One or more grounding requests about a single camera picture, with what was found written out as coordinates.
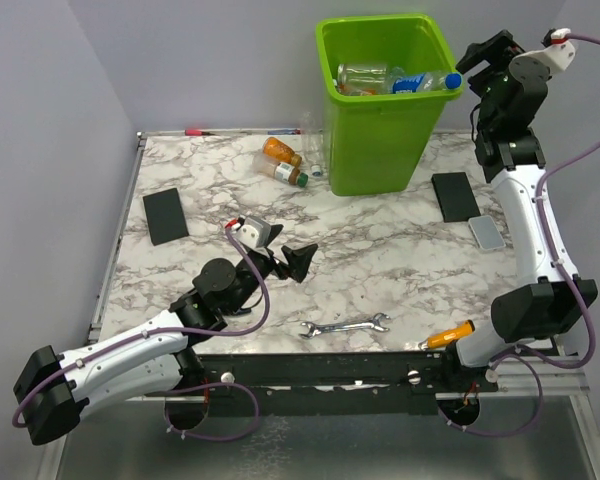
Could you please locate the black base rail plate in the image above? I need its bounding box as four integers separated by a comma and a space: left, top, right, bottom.
143, 347, 581, 416

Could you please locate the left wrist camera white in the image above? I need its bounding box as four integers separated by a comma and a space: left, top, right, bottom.
226, 216, 272, 250

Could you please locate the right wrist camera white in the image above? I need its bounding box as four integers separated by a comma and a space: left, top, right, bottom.
522, 28, 577, 76

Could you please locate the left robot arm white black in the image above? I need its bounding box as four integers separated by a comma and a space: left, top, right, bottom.
12, 218, 318, 445

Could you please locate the black flat box right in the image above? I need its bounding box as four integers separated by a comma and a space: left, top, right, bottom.
431, 172, 481, 223

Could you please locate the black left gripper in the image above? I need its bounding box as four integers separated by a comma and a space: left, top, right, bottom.
228, 225, 316, 315

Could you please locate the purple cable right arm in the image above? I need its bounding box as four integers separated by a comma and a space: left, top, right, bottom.
489, 32, 600, 371

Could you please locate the black flat box left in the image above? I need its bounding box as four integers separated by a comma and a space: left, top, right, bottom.
142, 188, 189, 246

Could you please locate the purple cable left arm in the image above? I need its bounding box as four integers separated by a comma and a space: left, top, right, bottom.
12, 224, 272, 427

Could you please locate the blue marker pen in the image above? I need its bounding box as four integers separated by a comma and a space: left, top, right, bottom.
266, 129, 301, 136

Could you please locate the brown tea bottle green cap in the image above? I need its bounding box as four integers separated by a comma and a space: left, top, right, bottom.
252, 152, 309, 188

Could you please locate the orange handle screwdriver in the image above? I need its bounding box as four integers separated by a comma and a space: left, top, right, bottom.
418, 320, 475, 350

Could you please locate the orange bottle at front edge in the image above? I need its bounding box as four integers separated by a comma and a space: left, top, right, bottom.
335, 83, 377, 96

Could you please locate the clear bottle blue label back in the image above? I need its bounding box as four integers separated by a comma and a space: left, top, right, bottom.
380, 67, 463, 94

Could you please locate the green plastic bin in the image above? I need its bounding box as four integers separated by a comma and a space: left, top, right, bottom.
315, 13, 462, 196

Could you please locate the black flat box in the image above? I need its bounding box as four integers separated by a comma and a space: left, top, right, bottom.
431, 172, 481, 223
142, 188, 189, 246

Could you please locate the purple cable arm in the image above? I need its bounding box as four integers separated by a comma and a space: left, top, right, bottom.
489, 32, 600, 371
12, 224, 272, 427

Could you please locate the red marker pen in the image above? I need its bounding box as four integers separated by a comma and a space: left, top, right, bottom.
184, 129, 215, 137

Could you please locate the silver open-end wrench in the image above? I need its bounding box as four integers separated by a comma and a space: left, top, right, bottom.
299, 313, 391, 339

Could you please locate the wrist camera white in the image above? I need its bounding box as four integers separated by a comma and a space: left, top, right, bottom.
522, 28, 577, 76
226, 216, 272, 250

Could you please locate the large clear bottle in bin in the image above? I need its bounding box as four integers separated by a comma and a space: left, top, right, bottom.
336, 63, 389, 95

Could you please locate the tall clear bottle by bin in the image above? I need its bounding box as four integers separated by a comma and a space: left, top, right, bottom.
300, 111, 324, 178

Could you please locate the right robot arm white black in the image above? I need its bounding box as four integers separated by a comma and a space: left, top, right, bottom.
439, 28, 598, 391

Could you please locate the orange juice bottle back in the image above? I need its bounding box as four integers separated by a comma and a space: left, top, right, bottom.
263, 137, 302, 168

